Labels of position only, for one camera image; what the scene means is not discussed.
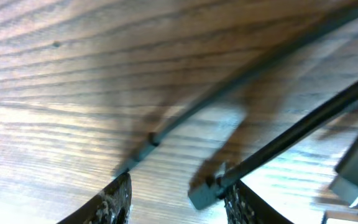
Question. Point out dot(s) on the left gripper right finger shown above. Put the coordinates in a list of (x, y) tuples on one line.
[(244, 206)]

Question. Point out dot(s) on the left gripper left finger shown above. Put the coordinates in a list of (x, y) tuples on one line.
[(111, 205)]

